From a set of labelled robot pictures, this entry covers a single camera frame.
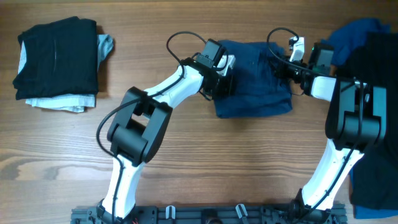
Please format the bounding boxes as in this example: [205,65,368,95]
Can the navy blue shorts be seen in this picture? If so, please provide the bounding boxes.
[214,40,293,118]

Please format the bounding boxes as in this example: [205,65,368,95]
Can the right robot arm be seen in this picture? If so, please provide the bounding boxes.
[275,37,387,222]

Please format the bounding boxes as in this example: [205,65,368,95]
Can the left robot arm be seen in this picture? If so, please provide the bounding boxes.
[96,39,236,223]

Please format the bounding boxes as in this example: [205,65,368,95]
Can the blue shirt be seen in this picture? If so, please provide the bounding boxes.
[324,18,397,219]

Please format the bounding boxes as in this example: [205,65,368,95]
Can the black shirt on pile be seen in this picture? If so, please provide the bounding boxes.
[336,33,397,210]

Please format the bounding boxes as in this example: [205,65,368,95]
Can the folded white grey shirt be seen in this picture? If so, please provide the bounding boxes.
[25,34,114,113]

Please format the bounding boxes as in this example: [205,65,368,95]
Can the folded black shirt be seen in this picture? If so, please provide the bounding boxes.
[12,16,98,100]

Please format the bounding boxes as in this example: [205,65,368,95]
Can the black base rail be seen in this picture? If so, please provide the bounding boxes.
[70,204,348,224]

